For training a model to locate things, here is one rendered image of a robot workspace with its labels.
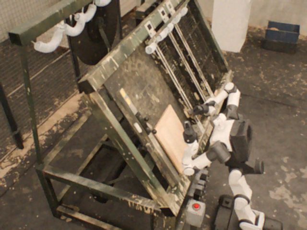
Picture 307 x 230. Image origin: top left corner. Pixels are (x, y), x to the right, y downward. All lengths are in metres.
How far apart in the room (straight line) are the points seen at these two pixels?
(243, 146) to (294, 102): 2.96
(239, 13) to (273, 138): 2.55
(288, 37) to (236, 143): 4.35
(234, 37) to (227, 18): 0.38
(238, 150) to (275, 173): 1.69
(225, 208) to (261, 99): 2.31
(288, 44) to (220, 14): 1.42
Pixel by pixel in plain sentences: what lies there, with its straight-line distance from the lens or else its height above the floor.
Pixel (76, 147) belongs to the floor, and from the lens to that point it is 4.48.
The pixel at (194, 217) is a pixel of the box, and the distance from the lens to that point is 2.63.
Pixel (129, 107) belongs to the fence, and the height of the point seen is 1.60.
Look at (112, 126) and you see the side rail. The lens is 2.23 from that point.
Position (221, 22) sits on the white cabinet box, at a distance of 6.38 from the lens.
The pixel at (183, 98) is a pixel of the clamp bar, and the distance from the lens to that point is 3.00.
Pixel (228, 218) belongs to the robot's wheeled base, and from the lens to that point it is 3.49.
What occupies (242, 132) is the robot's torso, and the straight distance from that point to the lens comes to 2.53.
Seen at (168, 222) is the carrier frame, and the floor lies 0.68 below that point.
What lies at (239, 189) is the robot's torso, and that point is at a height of 0.74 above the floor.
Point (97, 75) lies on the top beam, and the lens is 2.15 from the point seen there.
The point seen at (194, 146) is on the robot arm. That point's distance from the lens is 2.36.
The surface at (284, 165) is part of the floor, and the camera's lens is 4.38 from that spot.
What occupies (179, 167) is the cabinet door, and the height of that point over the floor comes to 0.93.
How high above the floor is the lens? 3.07
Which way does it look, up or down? 39 degrees down
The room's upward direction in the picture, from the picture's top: 1 degrees counter-clockwise
